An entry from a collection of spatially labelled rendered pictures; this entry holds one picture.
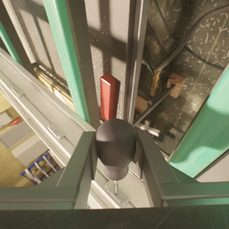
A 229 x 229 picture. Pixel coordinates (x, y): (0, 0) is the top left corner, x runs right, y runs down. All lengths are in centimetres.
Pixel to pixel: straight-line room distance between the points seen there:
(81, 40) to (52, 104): 23
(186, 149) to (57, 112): 32
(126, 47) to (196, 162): 44
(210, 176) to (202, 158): 4
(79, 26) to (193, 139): 20
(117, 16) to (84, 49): 30
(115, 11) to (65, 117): 34
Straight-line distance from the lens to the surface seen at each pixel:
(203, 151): 18
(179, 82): 121
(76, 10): 24
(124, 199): 31
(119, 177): 19
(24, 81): 55
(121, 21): 55
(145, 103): 112
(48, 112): 43
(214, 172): 22
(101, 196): 74
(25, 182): 1242
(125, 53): 58
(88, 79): 30
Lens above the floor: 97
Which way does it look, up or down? 26 degrees down
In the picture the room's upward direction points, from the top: 130 degrees counter-clockwise
